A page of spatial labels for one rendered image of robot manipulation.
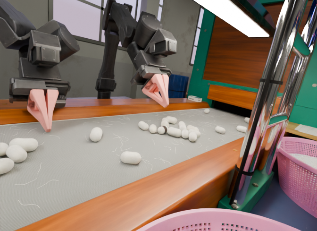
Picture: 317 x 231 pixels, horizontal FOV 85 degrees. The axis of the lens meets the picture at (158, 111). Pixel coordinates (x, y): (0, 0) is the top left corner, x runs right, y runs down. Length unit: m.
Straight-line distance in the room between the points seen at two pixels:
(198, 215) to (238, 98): 0.66
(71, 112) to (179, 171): 0.33
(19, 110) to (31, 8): 2.33
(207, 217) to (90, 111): 0.40
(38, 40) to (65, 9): 2.48
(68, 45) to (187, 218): 0.39
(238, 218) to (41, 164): 0.26
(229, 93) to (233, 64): 0.16
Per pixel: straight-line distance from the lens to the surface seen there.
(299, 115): 0.82
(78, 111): 0.50
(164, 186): 0.22
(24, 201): 0.25
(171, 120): 0.52
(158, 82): 0.43
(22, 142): 0.33
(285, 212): 0.44
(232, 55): 0.92
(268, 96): 0.26
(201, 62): 0.99
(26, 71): 0.43
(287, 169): 0.46
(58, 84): 0.43
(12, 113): 0.48
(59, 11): 2.82
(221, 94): 0.84
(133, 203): 0.19
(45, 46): 0.38
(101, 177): 0.27
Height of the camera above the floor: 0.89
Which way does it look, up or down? 14 degrees down
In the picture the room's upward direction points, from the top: 9 degrees clockwise
